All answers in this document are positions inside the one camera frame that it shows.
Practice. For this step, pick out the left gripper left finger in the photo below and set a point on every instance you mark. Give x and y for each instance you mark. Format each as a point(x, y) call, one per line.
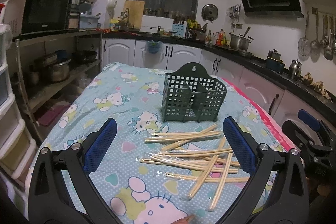
point(49, 200)

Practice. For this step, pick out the hanging steel strainer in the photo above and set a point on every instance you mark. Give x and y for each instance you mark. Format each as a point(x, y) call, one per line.
point(304, 48)

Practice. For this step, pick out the blue plastic storage box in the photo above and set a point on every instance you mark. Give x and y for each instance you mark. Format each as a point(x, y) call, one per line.
point(88, 22)

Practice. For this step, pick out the blue knife block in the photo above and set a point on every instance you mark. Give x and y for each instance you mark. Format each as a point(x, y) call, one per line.
point(179, 30)

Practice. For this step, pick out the black microwave oven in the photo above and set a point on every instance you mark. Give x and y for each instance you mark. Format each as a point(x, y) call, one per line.
point(31, 16)

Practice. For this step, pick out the Hello Kitty blue tablecloth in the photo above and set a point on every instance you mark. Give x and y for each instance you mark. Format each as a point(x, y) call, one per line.
point(133, 97)

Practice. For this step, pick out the white appliance box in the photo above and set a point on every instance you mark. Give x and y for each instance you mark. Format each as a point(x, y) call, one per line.
point(154, 24)

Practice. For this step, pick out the steel stock pot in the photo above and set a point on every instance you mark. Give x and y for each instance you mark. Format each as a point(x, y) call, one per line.
point(238, 42)

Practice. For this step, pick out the metal shelf rack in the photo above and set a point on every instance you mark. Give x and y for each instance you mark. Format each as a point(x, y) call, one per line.
point(30, 78)

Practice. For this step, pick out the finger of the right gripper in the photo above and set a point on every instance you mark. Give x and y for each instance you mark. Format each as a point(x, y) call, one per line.
point(308, 119)

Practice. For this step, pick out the hanging pot lid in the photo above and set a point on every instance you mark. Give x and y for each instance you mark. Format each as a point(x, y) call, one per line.
point(209, 12)

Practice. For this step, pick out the green plastic utensil basket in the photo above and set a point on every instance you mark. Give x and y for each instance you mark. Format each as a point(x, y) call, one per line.
point(190, 94)

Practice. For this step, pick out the hanging steel ladle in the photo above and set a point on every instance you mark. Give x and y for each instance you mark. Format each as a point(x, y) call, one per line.
point(315, 44)

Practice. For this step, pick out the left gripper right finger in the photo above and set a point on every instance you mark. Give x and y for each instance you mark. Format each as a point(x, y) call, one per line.
point(276, 191)

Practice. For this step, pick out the ginger roots pile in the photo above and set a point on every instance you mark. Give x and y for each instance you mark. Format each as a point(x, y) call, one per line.
point(316, 86)

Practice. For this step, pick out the white plastic drawer unit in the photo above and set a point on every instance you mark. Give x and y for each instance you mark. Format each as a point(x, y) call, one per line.
point(18, 148)

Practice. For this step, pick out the steel canister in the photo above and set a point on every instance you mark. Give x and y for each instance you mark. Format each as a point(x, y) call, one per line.
point(295, 70)

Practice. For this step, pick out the wooden cutting board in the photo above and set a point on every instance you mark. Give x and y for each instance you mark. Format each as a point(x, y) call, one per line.
point(136, 9)

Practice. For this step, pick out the blue pot with lid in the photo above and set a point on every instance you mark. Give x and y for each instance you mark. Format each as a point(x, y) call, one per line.
point(274, 62)

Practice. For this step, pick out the steel pot on shelf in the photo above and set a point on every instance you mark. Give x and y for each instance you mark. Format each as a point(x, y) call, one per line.
point(59, 71)

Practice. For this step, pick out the blue hanging bag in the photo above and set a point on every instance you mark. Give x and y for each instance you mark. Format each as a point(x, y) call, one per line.
point(153, 47)

